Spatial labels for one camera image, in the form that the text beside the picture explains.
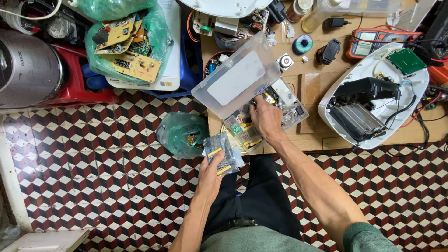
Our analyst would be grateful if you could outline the person's right hand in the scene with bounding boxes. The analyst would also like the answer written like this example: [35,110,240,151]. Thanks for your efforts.
[249,95,285,142]

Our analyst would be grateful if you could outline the yellow board with display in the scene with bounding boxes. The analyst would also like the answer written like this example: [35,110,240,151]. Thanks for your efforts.
[111,52,162,84]

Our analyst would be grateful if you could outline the person's green sweater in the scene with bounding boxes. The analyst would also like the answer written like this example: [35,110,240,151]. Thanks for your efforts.
[199,222,404,252]

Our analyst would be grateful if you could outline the orange multimeter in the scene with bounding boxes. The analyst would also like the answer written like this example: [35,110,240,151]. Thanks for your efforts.
[346,28,423,61]

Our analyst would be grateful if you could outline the clear plastic container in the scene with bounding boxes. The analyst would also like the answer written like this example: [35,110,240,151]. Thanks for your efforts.
[317,0,402,17]

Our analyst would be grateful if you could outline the brown cardboard sheet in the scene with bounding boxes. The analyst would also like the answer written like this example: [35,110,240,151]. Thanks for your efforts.
[200,0,448,155]

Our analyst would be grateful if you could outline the person's left hand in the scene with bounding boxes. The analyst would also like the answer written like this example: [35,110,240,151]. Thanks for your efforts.
[195,151,232,205]

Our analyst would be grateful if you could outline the silver rice cooker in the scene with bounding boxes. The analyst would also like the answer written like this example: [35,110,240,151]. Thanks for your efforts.
[0,29,66,109]

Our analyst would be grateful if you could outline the clear plastic component box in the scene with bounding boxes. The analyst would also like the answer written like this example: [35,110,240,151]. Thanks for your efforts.
[191,31,309,153]

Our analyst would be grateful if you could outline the yellow board with black relay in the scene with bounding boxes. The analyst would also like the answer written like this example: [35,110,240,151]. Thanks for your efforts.
[92,16,137,55]

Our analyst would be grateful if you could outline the small green plastic bag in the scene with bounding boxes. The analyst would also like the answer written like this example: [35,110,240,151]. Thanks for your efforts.
[156,112,210,160]

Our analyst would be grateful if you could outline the circuit board with copper coil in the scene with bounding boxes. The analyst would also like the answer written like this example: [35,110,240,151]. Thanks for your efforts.
[192,10,271,40]

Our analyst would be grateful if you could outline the black cylindrical part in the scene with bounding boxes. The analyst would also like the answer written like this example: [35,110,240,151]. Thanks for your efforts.
[315,38,342,66]

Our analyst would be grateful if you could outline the blue plastic stool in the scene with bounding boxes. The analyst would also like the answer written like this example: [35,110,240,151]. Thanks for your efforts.
[81,28,204,99]

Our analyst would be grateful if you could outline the red box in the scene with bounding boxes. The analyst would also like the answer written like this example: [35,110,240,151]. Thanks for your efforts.
[427,58,448,85]

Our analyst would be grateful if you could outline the black power cable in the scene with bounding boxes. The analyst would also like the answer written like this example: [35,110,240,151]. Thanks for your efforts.
[350,94,432,155]

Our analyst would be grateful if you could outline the white round appliance lid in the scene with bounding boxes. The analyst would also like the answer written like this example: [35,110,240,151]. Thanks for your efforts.
[178,0,274,19]

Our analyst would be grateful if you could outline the red plastic stool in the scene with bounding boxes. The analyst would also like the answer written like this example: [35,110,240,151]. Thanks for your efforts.
[35,44,119,108]

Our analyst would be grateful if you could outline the blue solder spool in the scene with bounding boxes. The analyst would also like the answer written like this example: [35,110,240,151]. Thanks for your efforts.
[292,34,314,55]

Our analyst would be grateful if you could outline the white flat appliance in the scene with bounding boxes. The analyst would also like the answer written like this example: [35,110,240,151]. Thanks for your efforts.
[105,0,182,92]

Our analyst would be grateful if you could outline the small silver knob part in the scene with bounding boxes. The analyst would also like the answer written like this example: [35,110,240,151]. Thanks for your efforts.
[276,53,295,73]

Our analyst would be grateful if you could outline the clear bag of resistors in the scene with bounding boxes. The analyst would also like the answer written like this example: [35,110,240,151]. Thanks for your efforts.
[202,132,245,176]

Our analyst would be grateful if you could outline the heap of appliances and cables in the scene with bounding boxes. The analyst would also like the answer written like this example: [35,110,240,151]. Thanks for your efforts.
[0,0,92,47]

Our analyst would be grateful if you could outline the green circuit board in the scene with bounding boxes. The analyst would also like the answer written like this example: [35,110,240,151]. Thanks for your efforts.
[387,48,427,76]

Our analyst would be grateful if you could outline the person's dark belt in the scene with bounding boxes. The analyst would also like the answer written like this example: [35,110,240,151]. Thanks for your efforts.
[224,218,259,229]

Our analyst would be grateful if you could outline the black plug adapter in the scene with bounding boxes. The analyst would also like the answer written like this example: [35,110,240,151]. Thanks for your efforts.
[322,17,351,31]

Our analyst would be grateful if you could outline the clear bottle of yellow liquid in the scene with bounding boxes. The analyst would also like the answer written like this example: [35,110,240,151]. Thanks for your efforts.
[302,0,343,34]

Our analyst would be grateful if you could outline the black heater module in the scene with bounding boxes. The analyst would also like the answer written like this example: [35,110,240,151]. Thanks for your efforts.
[327,77,402,142]

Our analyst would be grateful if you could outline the white wooden board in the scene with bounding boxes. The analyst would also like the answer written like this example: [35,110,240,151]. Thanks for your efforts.
[0,229,91,252]

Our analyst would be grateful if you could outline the red wire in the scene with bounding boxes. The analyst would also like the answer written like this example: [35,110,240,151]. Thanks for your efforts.
[399,91,443,129]

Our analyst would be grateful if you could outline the brown bottle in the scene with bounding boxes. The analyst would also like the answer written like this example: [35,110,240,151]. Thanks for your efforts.
[286,0,314,24]

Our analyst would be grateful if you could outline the black device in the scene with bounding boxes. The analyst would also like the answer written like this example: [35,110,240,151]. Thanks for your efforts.
[423,0,448,60]

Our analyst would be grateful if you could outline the large green bag of boards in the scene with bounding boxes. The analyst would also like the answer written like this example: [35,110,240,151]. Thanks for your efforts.
[75,0,174,85]

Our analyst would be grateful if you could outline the person's black trousers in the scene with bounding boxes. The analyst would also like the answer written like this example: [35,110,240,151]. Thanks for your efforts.
[202,154,302,243]

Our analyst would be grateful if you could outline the black connector part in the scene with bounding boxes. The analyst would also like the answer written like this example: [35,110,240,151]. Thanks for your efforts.
[267,0,288,24]

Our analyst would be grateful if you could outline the white open appliance housing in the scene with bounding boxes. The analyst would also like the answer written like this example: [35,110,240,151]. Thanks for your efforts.
[318,43,430,150]

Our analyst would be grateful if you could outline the round tin of components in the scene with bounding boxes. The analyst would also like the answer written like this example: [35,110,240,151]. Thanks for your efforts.
[204,51,236,80]

